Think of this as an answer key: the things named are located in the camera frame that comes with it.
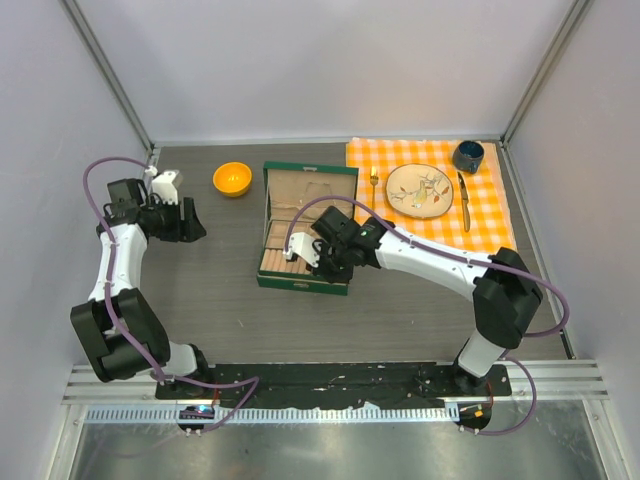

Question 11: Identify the green jewelry tray insert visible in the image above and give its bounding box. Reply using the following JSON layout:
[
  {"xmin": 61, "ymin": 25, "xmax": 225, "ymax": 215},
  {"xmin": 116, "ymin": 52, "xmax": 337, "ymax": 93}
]
[{"xmin": 262, "ymin": 219, "xmax": 326, "ymax": 279}]

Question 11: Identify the green jewelry box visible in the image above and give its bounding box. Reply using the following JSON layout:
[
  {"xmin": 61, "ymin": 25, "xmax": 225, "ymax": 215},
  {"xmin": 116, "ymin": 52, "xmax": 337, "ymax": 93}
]
[{"xmin": 256, "ymin": 161, "xmax": 358, "ymax": 296}]

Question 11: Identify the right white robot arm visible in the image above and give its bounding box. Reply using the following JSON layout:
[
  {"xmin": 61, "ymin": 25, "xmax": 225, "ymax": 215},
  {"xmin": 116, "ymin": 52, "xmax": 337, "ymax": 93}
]
[{"xmin": 312, "ymin": 206, "xmax": 543, "ymax": 395}]

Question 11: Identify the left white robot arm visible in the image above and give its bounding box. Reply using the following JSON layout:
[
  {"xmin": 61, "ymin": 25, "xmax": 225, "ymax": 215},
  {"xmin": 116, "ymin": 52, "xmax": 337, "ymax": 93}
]
[{"xmin": 70, "ymin": 178, "xmax": 213, "ymax": 399}]

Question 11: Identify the orange plastic bowl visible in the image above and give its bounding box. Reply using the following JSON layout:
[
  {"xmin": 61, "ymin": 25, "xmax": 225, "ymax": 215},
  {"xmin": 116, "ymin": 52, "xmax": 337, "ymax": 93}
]
[{"xmin": 212, "ymin": 161, "xmax": 253, "ymax": 198}]

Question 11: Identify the gold fork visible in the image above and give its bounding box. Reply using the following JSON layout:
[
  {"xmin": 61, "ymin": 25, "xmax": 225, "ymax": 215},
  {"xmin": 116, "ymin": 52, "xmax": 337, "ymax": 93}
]
[{"xmin": 369, "ymin": 166, "xmax": 379, "ymax": 210}]

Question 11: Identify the beige bird pattern plate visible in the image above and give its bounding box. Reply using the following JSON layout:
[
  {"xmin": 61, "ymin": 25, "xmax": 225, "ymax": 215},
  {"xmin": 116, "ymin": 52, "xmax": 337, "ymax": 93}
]
[{"xmin": 385, "ymin": 164, "xmax": 454, "ymax": 219}]

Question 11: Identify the gold knife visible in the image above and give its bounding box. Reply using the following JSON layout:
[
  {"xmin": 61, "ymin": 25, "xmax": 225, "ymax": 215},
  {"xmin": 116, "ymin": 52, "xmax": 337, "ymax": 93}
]
[{"xmin": 457, "ymin": 172, "xmax": 471, "ymax": 233}]

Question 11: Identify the orange white checkered cloth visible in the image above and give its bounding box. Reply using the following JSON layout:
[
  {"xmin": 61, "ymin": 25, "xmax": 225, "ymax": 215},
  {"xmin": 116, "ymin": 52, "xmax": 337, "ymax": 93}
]
[{"xmin": 346, "ymin": 137, "xmax": 517, "ymax": 253}]

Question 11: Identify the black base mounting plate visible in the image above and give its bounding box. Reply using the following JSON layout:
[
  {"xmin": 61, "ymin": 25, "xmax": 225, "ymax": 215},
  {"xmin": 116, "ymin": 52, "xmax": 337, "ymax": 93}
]
[{"xmin": 154, "ymin": 360, "xmax": 511, "ymax": 412}]

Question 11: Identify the dark blue mug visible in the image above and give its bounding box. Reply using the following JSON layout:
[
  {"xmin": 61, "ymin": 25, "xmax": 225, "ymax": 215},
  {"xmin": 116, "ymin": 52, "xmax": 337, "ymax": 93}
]
[{"xmin": 452, "ymin": 140, "xmax": 485, "ymax": 174}]

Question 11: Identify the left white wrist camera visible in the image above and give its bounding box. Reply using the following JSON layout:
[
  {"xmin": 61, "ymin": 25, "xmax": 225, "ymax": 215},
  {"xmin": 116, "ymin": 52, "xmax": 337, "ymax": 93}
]
[{"xmin": 144, "ymin": 166, "xmax": 183, "ymax": 205}]

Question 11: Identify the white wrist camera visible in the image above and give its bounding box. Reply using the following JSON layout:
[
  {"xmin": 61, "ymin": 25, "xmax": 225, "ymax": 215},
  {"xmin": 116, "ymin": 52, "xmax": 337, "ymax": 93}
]
[
  {"xmin": 283, "ymin": 232, "xmax": 320, "ymax": 268},
  {"xmin": 144, "ymin": 166, "xmax": 183, "ymax": 205}
]

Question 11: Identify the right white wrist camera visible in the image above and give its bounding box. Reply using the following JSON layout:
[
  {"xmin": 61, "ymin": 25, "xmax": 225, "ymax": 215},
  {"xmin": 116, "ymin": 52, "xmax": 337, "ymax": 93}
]
[{"xmin": 283, "ymin": 232, "xmax": 320, "ymax": 268}]

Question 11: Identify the white slotted cable duct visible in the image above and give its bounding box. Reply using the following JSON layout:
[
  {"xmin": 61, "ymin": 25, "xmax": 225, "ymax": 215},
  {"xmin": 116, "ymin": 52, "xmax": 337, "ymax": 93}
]
[{"xmin": 85, "ymin": 403, "xmax": 459, "ymax": 425}]

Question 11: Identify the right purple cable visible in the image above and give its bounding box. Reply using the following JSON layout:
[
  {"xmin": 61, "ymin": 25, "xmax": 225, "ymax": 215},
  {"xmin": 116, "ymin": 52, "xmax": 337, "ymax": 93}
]
[{"xmin": 283, "ymin": 195, "xmax": 571, "ymax": 437}]

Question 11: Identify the aluminium frame rail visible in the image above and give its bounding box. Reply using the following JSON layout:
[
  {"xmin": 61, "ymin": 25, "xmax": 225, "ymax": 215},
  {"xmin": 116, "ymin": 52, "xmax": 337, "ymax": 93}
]
[{"xmin": 62, "ymin": 359, "xmax": 611, "ymax": 405}]

